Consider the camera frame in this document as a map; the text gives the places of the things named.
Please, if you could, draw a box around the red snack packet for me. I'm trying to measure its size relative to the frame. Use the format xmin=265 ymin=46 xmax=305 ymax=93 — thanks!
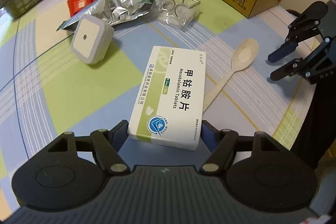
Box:
xmin=67 ymin=0 xmax=94 ymax=17

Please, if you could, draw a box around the white square night light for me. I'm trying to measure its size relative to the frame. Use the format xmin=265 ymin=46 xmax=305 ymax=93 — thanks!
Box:
xmin=71 ymin=14 xmax=114 ymax=65

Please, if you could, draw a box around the silver foil bag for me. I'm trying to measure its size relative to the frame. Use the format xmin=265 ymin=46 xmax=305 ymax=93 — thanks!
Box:
xmin=57 ymin=0 xmax=154 ymax=31

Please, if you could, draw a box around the white mecobalamin tablet box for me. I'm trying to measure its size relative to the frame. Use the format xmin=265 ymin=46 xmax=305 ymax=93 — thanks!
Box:
xmin=127 ymin=46 xmax=206 ymax=151

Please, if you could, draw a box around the clear plastic blister pack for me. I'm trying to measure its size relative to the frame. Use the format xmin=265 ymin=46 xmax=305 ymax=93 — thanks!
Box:
xmin=157 ymin=0 xmax=201 ymax=29

